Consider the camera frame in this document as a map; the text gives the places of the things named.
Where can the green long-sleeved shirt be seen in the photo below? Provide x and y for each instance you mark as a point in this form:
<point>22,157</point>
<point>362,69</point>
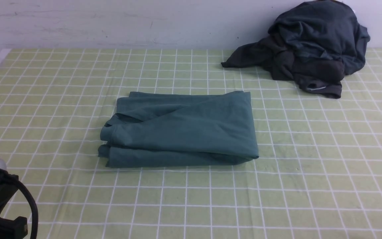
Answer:
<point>176,130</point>

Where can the green checkered tablecloth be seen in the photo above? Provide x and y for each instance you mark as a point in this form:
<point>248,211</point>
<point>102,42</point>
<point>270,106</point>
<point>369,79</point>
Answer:
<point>319,175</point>

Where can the dark brown crumpled garment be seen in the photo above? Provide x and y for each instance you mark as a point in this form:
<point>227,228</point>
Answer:
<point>313,75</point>

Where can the dark teal crumpled garment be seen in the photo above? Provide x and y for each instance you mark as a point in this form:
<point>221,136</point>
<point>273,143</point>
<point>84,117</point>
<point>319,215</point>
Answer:
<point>324,29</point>

